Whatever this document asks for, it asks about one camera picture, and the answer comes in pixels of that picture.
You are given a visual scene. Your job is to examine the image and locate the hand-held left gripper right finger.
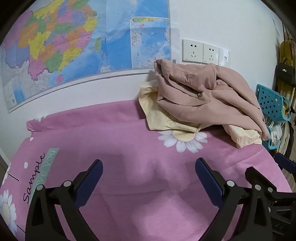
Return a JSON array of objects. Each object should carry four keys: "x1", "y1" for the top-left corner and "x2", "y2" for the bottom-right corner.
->
[{"x1": 195, "y1": 158, "x2": 272, "y2": 241}]

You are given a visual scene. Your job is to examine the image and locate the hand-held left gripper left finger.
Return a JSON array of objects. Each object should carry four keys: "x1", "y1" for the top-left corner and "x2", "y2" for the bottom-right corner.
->
[{"x1": 25, "y1": 159, "x2": 104, "y2": 241}]

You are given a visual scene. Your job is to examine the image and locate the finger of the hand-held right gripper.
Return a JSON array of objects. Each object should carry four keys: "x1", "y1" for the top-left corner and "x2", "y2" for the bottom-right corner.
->
[
  {"x1": 274, "y1": 152, "x2": 296, "y2": 173},
  {"x1": 245, "y1": 166, "x2": 285, "y2": 202}
]

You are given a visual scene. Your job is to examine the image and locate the pink jacket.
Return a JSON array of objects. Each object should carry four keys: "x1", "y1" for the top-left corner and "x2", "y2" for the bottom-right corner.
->
[{"x1": 154, "y1": 58, "x2": 270, "y2": 141}]

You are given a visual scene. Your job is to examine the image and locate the beige cloth bag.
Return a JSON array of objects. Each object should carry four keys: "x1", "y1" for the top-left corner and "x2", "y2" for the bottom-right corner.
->
[{"x1": 281, "y1": 120, "x2": 295, "y2": 158}]

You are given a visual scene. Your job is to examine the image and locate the pink daisy print bed sheet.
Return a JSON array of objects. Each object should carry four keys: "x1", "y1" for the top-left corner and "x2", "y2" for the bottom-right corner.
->
[{"x1": 0, "y1": 100, "x2": 293, "y2": 241}]

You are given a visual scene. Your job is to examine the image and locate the blue perforated plastic basket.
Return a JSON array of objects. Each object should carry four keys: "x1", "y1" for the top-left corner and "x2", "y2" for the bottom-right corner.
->
[{"x1": 255, "y1": 84, "x2": 291, "y2": 150}]

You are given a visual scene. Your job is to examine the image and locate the pale yellow garment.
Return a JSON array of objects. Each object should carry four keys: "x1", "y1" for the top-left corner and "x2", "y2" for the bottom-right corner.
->
[{"x1": 138, "y1": 81, "x2": 263, "y2": 149}]

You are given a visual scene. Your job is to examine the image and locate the black handbag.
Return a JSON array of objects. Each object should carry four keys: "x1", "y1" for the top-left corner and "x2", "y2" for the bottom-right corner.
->
[{"x1": 275, "y1": 59, "x2": 296, "y2": 85}]

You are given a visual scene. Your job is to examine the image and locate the yellow hanging bag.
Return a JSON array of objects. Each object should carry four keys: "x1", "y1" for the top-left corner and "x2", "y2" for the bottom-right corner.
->
[{"x1": 279, "y1": 38, "x2": 296, "y2": 64}]

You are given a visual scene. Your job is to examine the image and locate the white wall plate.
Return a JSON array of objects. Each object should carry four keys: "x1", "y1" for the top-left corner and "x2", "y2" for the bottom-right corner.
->
[{"x1": 218, "y1": 47, "x2": 231, "y2": 67}]

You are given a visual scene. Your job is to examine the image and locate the white wall socket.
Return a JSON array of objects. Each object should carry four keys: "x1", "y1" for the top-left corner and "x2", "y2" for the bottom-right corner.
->
[
  {"x1": 203, "y1": 42, "x2": 220, "y2": 65},
  {"x1": 182, "y1": 39, "x2": 204, "y2": 63}
]

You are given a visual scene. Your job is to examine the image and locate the colourful wall map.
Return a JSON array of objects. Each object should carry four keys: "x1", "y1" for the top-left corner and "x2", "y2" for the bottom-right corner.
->
[{"x1": 0, "y1": 0, "x2": 172, "y2": 113}]

